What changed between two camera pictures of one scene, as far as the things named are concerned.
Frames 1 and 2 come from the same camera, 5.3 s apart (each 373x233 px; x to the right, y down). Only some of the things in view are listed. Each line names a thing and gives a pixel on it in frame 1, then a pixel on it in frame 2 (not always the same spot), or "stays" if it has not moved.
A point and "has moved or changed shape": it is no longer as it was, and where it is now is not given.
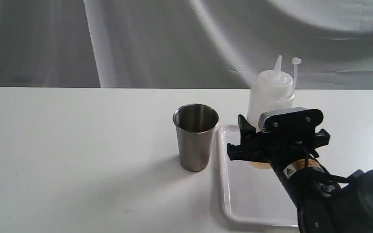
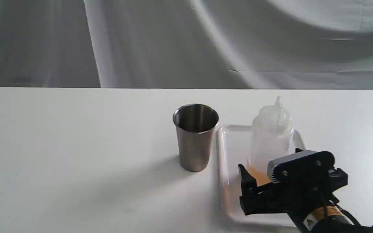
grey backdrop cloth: (342, 44) stays
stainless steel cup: (195, 123) stays
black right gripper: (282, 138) -> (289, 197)
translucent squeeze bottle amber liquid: (275, 90) has moved or changed shape
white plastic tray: (248, 195) stays
